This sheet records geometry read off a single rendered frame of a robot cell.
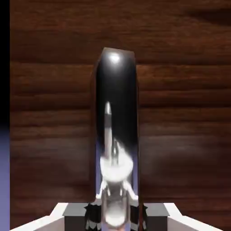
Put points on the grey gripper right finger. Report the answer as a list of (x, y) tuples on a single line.
[(158, 216)]

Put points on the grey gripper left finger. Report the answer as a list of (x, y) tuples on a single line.
[(72, 216)]

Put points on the dark wood cabinet door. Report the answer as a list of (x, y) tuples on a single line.
[(180, 108)]

